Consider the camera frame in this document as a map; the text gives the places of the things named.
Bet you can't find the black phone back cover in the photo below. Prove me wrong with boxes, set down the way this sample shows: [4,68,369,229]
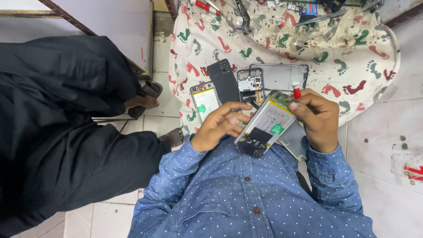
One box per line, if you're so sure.
[206,59,241,105]

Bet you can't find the red screwdriver with white cap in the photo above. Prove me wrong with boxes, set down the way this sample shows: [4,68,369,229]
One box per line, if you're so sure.
[291,81,302,100]

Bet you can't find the person's left hand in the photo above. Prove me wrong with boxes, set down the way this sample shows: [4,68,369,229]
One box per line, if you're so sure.
[190,102,254,153]

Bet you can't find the black flex cable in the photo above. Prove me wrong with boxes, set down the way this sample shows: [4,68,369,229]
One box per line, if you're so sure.
[234,0,254,35]

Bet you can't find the grey metal tool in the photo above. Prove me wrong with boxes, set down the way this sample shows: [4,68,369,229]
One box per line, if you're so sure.
[361,0,384,13]

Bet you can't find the grey phone back cover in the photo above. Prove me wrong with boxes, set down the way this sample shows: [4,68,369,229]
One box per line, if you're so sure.
[276,121,308,162]

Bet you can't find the phone with green sticker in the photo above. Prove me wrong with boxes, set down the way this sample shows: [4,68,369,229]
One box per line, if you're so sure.
[234,90,298,158]

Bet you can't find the grey phone middle frame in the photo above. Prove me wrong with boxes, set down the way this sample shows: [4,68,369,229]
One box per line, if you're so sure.
[249,63,310,92]

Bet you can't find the person's right hand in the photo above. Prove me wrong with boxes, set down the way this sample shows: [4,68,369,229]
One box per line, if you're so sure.
[288,88,340,154]

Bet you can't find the blue packet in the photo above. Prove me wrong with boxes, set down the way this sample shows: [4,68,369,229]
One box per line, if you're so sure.
[298,2,319,16]

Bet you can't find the footprint print cloth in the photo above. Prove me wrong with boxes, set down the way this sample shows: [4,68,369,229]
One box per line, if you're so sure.
[168,0,401,137]

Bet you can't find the opened phone with black rim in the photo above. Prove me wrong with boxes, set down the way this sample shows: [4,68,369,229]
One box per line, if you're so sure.
[189,81,223,124]

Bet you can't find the dark sandal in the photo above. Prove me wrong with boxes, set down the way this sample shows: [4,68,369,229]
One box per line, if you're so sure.
[128,81,163,119]
[157,127,186,149]

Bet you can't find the blue dotted shirt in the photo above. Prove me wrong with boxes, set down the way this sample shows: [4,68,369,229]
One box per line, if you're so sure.
[127,134,377,238]

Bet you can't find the white table with wooden frame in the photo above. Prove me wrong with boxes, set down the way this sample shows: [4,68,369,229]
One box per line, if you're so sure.
[0,0,155,80]

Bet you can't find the phone frame with circuit board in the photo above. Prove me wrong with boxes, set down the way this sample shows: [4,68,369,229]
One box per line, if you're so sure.
[237,68,265,110]

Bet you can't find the red handled screwdriver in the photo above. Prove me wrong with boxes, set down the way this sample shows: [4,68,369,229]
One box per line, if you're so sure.
[190,0,221,16]

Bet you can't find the clear plastic packet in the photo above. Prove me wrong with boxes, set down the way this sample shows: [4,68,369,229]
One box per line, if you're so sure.
[391,143,423,186]

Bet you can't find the white phone battery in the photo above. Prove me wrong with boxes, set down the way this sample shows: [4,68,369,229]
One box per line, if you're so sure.
[246,99,296,146]

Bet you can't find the metal tweezers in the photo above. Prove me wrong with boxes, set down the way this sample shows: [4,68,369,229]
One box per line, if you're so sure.
[294,8,347,28]

